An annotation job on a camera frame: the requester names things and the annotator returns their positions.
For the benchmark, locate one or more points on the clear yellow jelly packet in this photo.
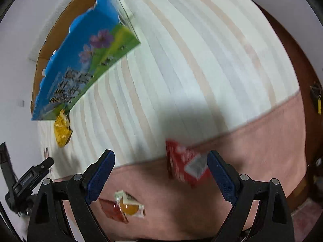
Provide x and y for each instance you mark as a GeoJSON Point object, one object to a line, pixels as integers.
{"type": "Point", "coordinates": [130, 208]}

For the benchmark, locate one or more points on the cat print blanket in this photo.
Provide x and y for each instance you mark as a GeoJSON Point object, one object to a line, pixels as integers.
{"type": "Point", "coordinates": [201, 68]}

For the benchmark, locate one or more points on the printed cardboard box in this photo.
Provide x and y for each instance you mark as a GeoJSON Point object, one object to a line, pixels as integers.
{"type": "Point", "coordinates": [101, 30]}

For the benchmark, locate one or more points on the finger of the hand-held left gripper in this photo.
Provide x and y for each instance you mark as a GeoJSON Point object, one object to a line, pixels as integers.
{"type": "Point", "coordinates": [35, 174]}

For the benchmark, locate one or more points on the yellow tag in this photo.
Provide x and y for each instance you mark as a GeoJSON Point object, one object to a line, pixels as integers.
{"type": "Point", "coordinates": [319, 105]}

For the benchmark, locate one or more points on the long red white snack packet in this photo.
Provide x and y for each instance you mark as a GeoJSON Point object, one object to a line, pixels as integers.
{"type": "Point", "coordinates": [180, 161]}

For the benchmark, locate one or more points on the red triangular snack packet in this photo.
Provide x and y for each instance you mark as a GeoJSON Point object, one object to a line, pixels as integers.
{"type": "Point", "coordinates": [109, 208]}

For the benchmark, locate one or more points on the yellow snack packet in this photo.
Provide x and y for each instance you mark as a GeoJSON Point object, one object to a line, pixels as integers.
{"type": "Point", "coordinates": [61, 131]}

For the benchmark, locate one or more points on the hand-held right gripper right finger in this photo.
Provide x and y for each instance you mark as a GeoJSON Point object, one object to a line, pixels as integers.
{"type": "Point", "coordinates": [222, 176]}

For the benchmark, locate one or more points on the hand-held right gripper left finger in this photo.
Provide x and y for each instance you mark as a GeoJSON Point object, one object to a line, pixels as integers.
{"type": "Point", "coordinates": [101, 176]}

